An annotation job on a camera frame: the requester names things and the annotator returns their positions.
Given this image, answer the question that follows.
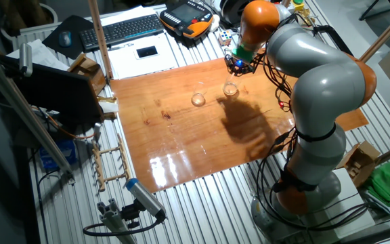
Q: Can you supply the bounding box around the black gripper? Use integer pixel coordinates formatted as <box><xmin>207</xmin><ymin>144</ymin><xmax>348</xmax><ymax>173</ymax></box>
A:
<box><xmin>224</xmin><ymin>55</ymin><xmax>255</xmax><ymax>77</ymax></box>

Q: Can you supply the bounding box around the green wrist adapter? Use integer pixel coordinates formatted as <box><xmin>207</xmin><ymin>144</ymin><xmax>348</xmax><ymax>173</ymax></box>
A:
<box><xmin>231</xmin><ymin>43</ymin><xmax>252</xmax><ymax>64</ymax></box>

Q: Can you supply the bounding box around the clear glass beaker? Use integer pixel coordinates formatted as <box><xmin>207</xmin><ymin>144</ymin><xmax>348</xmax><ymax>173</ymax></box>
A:
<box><xmin>221</xmin><ymin>76</ymin><xmax>240</xmax><ymax>98</ymax></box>
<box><xmin>190</xmin><ymin>83</ymin><xmax>207</xmax><ymax>108</ymax></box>

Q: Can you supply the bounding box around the colourful puzzle cube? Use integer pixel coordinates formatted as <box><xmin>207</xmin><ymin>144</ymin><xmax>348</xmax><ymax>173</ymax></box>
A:
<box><xmin>217</xmin><ymin>29</ymin><xmax>233</xmax><ymax>47</ymax></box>

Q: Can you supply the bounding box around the white figurine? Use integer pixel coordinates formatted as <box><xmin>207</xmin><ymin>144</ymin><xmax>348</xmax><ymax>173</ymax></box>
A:
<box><xmin>210</xmin><ymin>13</ymin><xmax>221</xmax><ymax>33</ymax></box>

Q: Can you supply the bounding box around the black round spool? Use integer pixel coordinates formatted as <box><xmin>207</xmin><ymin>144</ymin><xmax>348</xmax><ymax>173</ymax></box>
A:
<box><xmin>220</xmin><ymin>0</ymin><xmax>250</xmax><ymax>24</ymax></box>

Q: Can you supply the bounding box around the orange black teach pendant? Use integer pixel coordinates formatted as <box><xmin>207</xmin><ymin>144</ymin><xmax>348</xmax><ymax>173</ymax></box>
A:
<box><xmin>159</xmin><ymin>0</ymin><xmax>215</xmax><ymax>39</ymax></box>

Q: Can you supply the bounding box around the brass fitting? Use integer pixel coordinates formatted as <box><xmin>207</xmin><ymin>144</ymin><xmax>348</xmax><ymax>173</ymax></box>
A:
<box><xmin>296</xmin><ymin>8</ymin><xmax>316</xmax><ymax>26</ymax></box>

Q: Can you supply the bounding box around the yellow button box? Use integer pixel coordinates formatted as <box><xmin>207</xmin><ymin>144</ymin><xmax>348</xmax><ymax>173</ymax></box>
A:
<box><xmin>291</xmin><ymin>0</ymin><xmax>306</xmax><ymax>13</ymax></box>

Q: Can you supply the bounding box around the wooden board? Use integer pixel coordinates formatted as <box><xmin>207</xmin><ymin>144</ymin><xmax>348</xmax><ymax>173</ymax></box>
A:
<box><xmin>109</xmin><ymin>56</ymin><xmax>370</xmax><ymax>195</ymax></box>

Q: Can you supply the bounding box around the white smartphone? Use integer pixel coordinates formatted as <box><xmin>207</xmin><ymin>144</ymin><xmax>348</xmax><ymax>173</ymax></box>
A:
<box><xmin>133</xmin><ymin>45</ymin><xmax>160</xmax><ymax>60</ymax></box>

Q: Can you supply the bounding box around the white printed paper sheet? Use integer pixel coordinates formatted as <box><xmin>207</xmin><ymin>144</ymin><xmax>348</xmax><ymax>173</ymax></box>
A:
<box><xmin>108</xmin><ymin>33</ymin><xmax>179</xmax><ymax>81</ymax></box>

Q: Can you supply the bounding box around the black computer keyboard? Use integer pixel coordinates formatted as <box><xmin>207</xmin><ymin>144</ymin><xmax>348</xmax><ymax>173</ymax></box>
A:
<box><xmin>79</xmin><ymin>13</ymin><xmax>165</xmax><ymax>52</ymax></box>

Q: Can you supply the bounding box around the wooden rack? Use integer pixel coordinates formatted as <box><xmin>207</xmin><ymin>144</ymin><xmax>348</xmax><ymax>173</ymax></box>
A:
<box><xmin>91</xmin><ymin>134</ymin><xmax>131</xmax><ymax>192</ymax></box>

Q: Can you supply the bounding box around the wooden block stand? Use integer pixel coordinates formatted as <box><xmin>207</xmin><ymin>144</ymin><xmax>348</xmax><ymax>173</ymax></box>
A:
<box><xmin>66</xmin><ymin>52</ymin><xmax>108</xmax><ymax>98</ymax></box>

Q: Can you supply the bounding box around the cardboard box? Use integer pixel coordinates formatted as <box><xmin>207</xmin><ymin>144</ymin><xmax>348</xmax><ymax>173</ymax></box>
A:
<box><xmin>335</xmin><ymin>140</ymin><xmax>382</xmax><ymax>189</ymax></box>

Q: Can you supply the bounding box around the white robot platform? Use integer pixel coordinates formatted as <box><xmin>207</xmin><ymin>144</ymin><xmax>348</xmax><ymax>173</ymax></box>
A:
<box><xmin>299</xmin><ymin>167</ymin><xmax>377</xmax><ymax>240</ymax></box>

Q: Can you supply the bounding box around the black mouse pad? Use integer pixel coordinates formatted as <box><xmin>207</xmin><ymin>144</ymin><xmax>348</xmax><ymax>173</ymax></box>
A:
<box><xmin>41</xmin><ymin>15</ymin><xmax>94</xmax><ymax>60</ymax></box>

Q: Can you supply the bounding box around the black monitor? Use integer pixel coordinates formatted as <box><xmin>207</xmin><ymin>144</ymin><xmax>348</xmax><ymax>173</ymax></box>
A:
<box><xmin>0</xmin><ymin>54</ymin><xmax>104</xmax><ymax>127</ymax></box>

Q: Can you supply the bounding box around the blue packet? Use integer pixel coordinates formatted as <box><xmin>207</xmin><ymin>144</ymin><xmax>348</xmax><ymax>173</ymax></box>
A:
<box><xmin>39</xmin><ymin>138</ymin><xmax>79</xmax><ymax>170</ymax></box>

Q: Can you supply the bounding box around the aluminium profile beam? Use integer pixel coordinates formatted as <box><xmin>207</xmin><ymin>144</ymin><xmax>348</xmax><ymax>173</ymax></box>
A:
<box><xmin>0</xmin><ymin>47</ymin><xmax>76</xmax><ymax>177</ymax></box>

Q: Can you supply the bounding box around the cable harness with red light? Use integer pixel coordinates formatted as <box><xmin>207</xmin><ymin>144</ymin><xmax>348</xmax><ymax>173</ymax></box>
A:
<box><xmin>262</xmin><ymin>57</ymin><xmax>294</xmax><ymax>115</ymax></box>

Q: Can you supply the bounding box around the silver depth camera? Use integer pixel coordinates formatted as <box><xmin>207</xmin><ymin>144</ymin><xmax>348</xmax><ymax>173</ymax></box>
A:
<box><xmin>125</xmin><ymin>178</ymin><xmax>167</xmax><ymax>220</ymax></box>
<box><xmin>18</xmin><ymin>42</ymin><xmax>33</xmax><ymax>78</ymax></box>

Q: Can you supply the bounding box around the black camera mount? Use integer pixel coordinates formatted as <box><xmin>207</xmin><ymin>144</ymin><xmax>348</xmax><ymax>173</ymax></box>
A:
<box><xmin>120</xmin><ymin>199</ymin><xmax>142</xmax><ymax>230</ymax></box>

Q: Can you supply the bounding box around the short aluminium profile post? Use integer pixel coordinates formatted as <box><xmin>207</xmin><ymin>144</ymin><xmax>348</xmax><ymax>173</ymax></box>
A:
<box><xmin>96</xmin><ymin>198</ymin><xmax>138</xmax><ymax>244</ymax></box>

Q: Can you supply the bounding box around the black camera cable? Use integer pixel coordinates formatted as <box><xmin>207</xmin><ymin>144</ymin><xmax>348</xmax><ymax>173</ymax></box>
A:
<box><xmin>82</xmin><ymin>211</ymin><xmax>167</xmax><ymax>237</ymax></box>

